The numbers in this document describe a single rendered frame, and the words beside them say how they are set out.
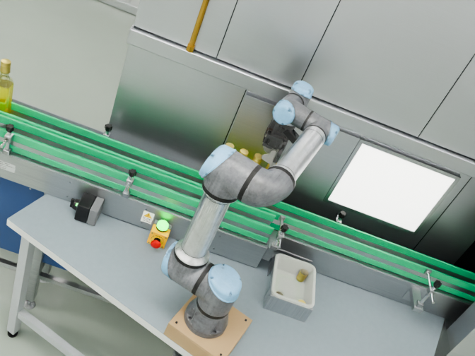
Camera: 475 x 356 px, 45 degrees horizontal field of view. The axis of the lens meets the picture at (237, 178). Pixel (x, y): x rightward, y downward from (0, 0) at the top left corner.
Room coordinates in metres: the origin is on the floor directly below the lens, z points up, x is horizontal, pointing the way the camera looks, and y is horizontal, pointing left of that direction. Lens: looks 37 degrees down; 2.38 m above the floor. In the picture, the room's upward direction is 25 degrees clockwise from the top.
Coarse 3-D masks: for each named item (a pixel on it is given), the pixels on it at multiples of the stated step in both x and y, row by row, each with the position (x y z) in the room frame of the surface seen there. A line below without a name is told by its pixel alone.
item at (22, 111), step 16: (16, 112) 1.69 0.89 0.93; (32, 112) 1.70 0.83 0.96; (64, 128) 1.71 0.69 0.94; (80, 128) 1.72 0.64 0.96; (96, 144) 1.73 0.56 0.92; (112, 144) 1.74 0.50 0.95; (144, 160) 1.76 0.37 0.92; (160, 160) 1.76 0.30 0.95; (192, 176) 1.78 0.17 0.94; (272, 208) 1.83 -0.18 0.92; (288, 208) 1.83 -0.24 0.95; (320, 224) 1.85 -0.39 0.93; (336, 224) 1.86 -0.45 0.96; (368, 240) 1.88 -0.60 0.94; (384, 240) 1.89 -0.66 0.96; (400, 256) 1.90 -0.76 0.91; (416, 256) 1.90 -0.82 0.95; (448, 272) 1.93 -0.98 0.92; (464, 272) 1.93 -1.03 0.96
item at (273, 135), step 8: (272, 120) 1.77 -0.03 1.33; (272, 128) 1.77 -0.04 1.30; (280, 128) 1.76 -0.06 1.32; (288, 128) 1.74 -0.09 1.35; (264, 136) 1.77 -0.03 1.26; (272, 136) 1.74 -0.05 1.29; (280, 136) 1.76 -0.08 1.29; (264, 144) 1.73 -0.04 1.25; (272, 144) 1.74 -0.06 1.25; (280, 144) 1.74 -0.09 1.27
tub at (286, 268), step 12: (276, 264) 1.62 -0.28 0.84; (288, 264) 1.68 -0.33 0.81; (300, 264) 1.69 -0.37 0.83; (276, 276) 1.63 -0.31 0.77; (288, 276) 1.66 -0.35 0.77; (312, 276) 1.65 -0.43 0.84; (276, 288) 1.57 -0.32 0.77; (288, 288) 1.60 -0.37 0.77; (300, 288) 1.63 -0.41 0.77; (312, 288) 1.58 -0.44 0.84; (288, 300) 1.47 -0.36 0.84; (312, 300) 1.52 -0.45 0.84
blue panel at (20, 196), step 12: (0, 180) 1.53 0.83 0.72; (0, 192) 1.53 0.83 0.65; (12, 192) 1.53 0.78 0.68; (24, 192) 1.54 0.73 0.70; (36, 192) 1.54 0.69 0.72; (0, 204) 1.53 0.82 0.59; (12, 204) 1.53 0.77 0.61; (24, 204) 1.54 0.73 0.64; (0, 216) 1.53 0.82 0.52; (0, 228) 1.53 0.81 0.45; (0, 240) 1.53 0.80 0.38; (12, 240) 1.54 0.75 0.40
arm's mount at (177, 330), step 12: (180, 312) 1.24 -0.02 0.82; (240, 312) 1.35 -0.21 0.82; (168, 324) 1.18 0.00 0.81; (180, 324) 1.19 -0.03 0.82; (228, 324) 1.28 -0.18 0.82; (240, 324) 1.30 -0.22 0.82; (168, 336) 1.17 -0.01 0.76; (180, 336) 1.16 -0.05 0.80; (192, 336) 1.17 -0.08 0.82; (228, 336) 1.23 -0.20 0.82; (240, 336) 1.25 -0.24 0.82; (192, 348) 1.15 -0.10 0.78; (204, 348) 1.14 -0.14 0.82; (216, 348) 1.16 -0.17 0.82; (228, 348) 1.18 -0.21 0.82
